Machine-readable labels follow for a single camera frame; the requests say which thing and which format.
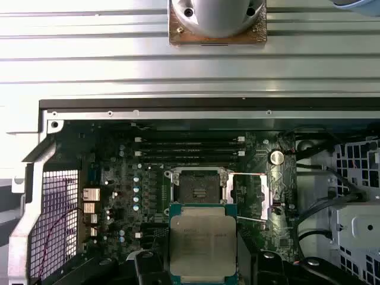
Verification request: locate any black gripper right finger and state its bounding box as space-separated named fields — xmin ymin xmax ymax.
xmin=237 ymin=250 xmax=369 ymax=285

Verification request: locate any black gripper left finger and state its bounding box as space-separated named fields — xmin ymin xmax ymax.
xmin=44 ymin=251 xmax=170 ymax=285

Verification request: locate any CPU with silver top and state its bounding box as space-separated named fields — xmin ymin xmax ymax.
xmin=168 ymin=203 xmax=239 ymax=283

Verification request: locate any thin metal locking lever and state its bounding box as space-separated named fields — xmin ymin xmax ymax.
xmin=169 ymin=170 xmax=175 ymax=215

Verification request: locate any metal socket cover frame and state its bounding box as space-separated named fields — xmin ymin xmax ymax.
xmin=224 ymin=172 xmax=271 ymax=222

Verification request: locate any RAM slot with white clips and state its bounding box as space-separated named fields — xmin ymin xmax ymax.
xmin=134 ymin=231 xmax=170 ymax=239
xmin=134 ymin=150 xmax=246 ymax=157
xmin=134 ymin=136 xmax=246 ymax=143

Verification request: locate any RAM slot with black clips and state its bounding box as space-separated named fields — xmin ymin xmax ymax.
xmin=139 ymin=142 xmax=240 ymax=150
xmin=139 ymin=157 xmax=240 ymax=164

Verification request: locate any silver perforated disk cage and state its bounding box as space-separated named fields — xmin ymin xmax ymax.
xmin=328 ymin=139 xmax=380 ymax=285

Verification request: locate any round silver coin battery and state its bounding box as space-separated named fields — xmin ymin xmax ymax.
xmin=269 ymin=150 xmax=284 ymax=166

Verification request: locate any green motherboard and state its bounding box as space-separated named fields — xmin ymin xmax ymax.
xmin=59 ymin=121 xmax=297 ymax=268

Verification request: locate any black open PC case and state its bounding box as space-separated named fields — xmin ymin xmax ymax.
xmin=7 ymin=99 xmax=380 ymax=285

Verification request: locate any thick black cable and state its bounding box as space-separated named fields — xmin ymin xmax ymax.
xmin=296 ymin=175 xmax=369 ymax=235

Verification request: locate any square brown base plate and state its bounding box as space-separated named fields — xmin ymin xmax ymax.
xmin=167 ymin=0 xmax=268 ymax=48

